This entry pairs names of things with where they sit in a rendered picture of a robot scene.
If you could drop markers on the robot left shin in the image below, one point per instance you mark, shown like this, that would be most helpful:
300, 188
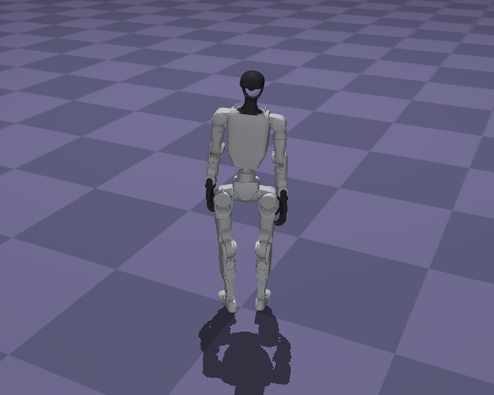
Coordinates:
227, 267

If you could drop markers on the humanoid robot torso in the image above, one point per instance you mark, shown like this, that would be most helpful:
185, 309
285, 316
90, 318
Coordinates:
247, 145

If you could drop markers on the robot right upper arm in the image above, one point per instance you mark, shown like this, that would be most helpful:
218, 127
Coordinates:
278, 124

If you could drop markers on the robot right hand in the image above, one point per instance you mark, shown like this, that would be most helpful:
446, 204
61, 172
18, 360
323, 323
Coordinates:
282, 208

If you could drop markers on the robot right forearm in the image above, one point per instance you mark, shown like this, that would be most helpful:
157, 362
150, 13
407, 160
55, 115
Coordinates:
281, 176

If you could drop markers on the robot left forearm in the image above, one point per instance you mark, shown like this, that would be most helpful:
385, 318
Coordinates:
212, 166

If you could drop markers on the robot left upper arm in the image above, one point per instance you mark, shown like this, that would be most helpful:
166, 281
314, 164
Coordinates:
219, 120

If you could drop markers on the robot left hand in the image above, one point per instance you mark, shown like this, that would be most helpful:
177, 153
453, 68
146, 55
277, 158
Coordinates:
210, 194

